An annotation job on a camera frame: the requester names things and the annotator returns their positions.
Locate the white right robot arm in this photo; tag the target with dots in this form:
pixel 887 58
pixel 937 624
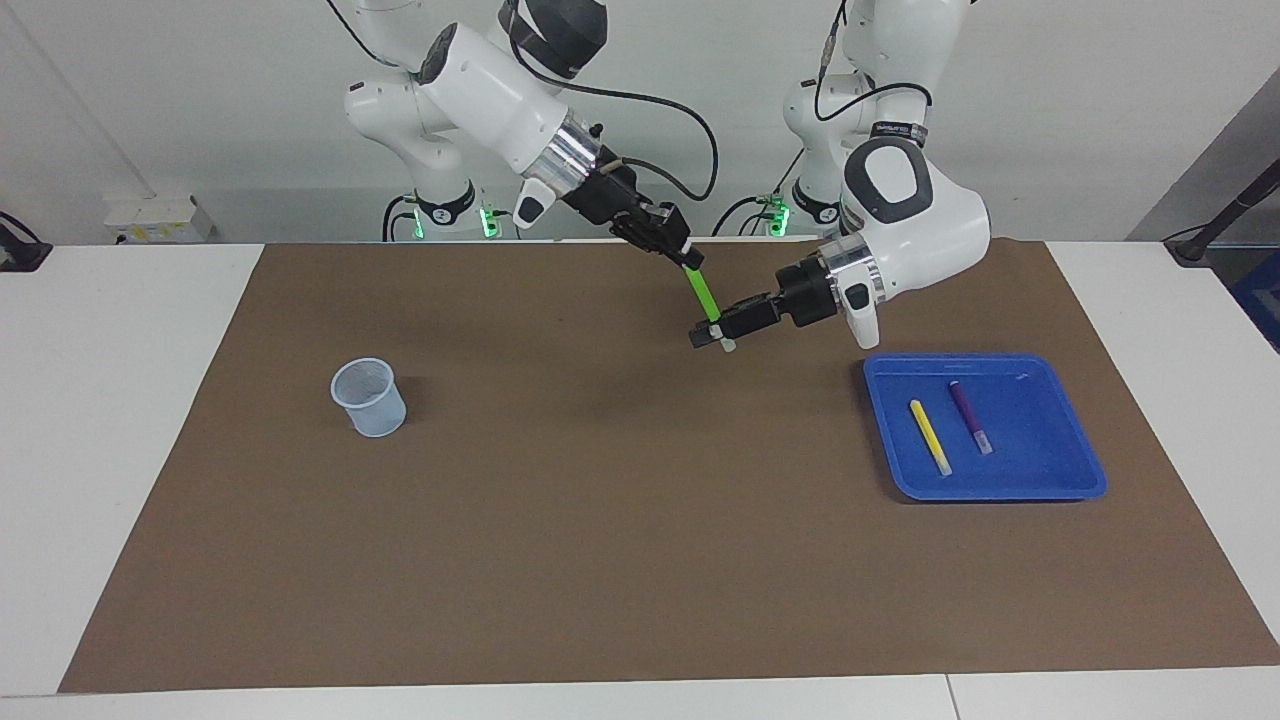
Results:
pixel 490 95

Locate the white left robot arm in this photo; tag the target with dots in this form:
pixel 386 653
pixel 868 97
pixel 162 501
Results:
pixel 910 220

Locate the white wall power box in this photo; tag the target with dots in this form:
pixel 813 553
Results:
pixel 160 220

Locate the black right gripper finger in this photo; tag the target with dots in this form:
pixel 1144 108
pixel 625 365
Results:
pixel 640 236
pixel 690 252

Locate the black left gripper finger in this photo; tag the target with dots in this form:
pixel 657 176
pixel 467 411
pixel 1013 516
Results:
pixel 735 318
pixel 705 330

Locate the black pole stand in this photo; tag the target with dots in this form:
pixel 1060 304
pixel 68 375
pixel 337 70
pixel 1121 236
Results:
pixel 1225 215

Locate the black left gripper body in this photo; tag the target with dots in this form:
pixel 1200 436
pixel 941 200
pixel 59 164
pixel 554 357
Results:
pixel 800 295

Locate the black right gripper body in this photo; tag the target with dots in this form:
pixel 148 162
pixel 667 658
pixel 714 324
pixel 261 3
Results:
pixel 615 195

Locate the translucent plastic cup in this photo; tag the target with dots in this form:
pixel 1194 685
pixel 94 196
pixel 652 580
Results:
pixel 372 415

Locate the black clamp mount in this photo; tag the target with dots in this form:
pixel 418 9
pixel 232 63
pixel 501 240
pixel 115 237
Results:
pixel 20 250

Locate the blue plastic tray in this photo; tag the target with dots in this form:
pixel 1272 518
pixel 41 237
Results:
pixel 1030 450

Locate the green pen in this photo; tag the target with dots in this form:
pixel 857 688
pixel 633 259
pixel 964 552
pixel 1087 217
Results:
pixel 702 292

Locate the brown table mat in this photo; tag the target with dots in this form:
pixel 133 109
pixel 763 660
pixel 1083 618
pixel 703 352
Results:
pixel 640 520

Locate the blue crate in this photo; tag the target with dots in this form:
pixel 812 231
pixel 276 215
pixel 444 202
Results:
pixel 1262 300

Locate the purple pen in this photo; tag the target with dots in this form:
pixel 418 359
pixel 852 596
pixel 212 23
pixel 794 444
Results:
pixel 972 418

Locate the yellow pen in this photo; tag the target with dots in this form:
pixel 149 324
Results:
pixel 930 438

